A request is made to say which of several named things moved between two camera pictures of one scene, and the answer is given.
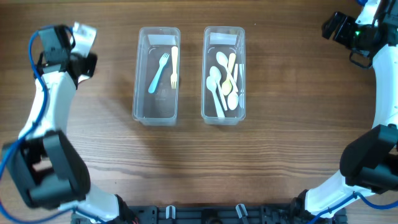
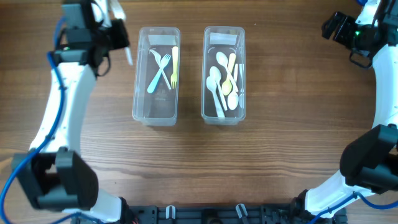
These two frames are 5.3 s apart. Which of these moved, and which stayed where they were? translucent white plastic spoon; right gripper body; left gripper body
Moved: left gripper body
Stayed: right gripper body; translucent white plastic spoon
